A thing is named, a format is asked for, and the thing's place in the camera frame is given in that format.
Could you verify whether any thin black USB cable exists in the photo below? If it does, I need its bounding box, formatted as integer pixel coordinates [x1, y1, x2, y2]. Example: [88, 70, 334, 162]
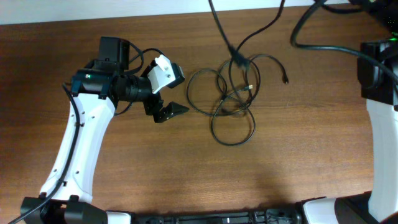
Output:
[185, 53, 290, 147]

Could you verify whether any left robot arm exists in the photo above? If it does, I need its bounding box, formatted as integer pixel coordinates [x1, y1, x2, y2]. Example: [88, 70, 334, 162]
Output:
[18, 37, 188, 223]

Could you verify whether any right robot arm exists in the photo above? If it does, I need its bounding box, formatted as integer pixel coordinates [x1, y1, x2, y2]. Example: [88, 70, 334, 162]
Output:
[356, 0, 397, 223]

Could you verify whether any left camera black cable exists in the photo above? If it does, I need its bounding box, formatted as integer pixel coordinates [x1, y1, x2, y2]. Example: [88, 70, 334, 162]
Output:
[129, 42, 165, 75]

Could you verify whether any camera black cable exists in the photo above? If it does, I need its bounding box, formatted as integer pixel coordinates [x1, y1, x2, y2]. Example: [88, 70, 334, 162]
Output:
[289, 0, 398, 85]
[129, 42, 165, 75]

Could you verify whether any right camera black cable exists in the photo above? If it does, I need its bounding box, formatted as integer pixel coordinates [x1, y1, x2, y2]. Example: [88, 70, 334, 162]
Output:
[289, 0, 398, 85]

